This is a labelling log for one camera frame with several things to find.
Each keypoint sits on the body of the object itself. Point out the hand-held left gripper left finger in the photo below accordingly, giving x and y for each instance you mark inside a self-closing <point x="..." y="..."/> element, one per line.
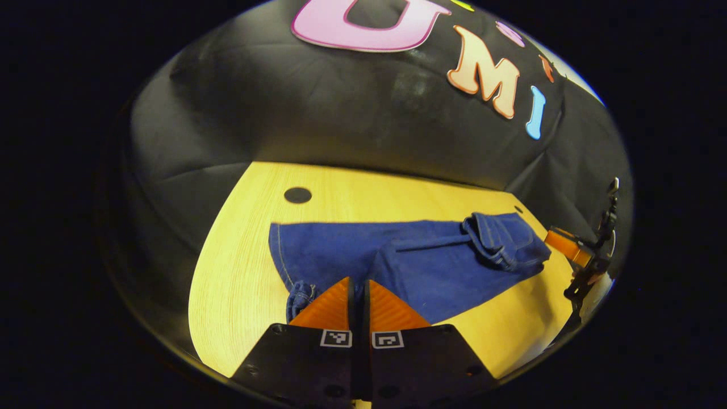
<point x="301" y="363"/>

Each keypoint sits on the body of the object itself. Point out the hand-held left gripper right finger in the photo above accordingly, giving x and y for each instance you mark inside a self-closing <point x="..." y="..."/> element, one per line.
<point x="420" y="363"/>

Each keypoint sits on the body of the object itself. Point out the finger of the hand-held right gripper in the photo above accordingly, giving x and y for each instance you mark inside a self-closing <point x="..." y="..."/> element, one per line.
<point x="565" y="243"/>

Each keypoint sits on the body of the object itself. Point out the blue denim jeans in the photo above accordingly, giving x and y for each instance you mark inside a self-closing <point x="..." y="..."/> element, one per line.
<point x="420" y="267"/>

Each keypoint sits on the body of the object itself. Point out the black backdrop cloth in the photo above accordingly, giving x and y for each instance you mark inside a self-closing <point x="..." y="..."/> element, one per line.
<point x="318" y="108"/>

